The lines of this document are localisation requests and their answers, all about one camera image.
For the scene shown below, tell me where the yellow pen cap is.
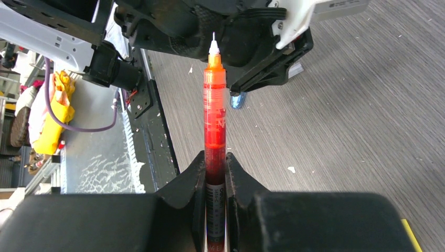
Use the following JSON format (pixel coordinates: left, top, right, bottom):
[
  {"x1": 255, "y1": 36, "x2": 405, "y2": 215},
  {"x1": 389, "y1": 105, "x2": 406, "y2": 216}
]
[{"x1": 401, "y1": 219, "x2": 422, "y2": 252}]

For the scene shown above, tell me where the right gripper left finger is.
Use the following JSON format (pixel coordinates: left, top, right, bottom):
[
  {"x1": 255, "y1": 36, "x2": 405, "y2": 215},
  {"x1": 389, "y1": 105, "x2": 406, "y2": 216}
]
[{"x1": 1, "y1": 152, "x2": 205, "y2": 251}]

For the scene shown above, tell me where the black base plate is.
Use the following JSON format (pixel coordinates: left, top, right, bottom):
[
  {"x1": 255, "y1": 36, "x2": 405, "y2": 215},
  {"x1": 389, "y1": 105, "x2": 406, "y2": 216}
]
[{"x1": 122, "y1": 49, "x2": 180, "y2": 193}]

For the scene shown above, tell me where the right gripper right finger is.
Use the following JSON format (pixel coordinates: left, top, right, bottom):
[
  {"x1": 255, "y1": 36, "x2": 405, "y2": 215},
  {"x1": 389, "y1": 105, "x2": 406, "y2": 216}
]
[{"x1": 226, "y1": 153, "x2": 415, "y2": 251}]

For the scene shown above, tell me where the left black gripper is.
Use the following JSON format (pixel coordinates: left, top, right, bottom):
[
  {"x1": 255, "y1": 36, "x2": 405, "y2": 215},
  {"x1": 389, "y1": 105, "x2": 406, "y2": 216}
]
[{"x1": 114, "y1": 1, "x2": 313, "y2": 95}]

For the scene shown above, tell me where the clear grey cap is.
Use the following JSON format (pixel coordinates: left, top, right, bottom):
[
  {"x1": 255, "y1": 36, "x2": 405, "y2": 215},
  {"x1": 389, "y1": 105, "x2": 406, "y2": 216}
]
[{"x1": 288, "y1": 62, "x2": 304, "y2": 79}]

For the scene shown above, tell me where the yellow box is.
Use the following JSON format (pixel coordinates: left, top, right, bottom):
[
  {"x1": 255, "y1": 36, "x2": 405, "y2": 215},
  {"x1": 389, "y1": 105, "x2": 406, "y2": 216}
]
[{"x1": 28, "y1": 70, "x2": 75, "y2": 155}]

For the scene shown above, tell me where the blue pen cap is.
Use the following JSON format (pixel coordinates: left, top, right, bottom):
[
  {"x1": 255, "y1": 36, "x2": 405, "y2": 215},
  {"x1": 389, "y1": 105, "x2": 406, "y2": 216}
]
[{"x1": 229, "y1": 92, "x2": 247, "y2": 109}]

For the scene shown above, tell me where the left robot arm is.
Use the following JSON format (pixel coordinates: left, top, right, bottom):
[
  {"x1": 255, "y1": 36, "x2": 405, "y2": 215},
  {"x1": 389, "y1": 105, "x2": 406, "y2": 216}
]
[{"x1": 1, "y1": 1, "x2": 313, "y2": 95}]

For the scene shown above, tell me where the red black pen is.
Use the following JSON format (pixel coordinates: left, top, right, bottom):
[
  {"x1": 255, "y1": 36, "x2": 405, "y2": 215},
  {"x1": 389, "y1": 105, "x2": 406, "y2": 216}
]
[{"x1": 203, "y1": 33, "x2": 226, "y2": 251}]

